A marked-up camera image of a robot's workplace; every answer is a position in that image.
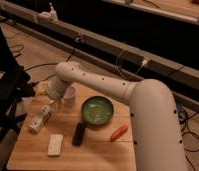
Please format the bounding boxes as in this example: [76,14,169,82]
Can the metal rail beam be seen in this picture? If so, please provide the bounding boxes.
[0,0,199,101]

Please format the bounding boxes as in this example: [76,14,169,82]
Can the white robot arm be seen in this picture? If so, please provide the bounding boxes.
[47,62,188,171]

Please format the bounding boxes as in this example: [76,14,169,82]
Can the black cable loops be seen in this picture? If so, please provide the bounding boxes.
[174,103,199,171]

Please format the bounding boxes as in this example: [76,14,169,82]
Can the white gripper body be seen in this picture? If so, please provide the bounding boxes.
[46,78,72,101]

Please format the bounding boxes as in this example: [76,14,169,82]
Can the white rectangular sponge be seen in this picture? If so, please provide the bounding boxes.
[47,134,63,156]

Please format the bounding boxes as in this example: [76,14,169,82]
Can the black chair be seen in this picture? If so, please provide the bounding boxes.
[0,13,37,153]

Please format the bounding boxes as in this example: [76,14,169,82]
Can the white power adapter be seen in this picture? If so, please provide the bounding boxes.
[38,3,58,22]

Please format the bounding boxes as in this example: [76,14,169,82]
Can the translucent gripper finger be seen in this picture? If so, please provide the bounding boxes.
[50,100,62,113]

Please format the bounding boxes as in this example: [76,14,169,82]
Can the orange carrot toy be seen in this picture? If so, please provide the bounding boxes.
[110,125,128,142]

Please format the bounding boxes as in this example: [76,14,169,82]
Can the green ceramic bowl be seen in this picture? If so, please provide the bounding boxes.
[81,96,114,125]

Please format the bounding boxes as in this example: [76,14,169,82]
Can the black remote control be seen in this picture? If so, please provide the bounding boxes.
[72,122,86,146]

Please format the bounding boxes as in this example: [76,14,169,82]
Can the black floor cable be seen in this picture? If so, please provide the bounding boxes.
[24,39,81,83]

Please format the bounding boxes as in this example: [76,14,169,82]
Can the white plastic bottle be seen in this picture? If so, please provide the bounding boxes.
[28,105,52,133]

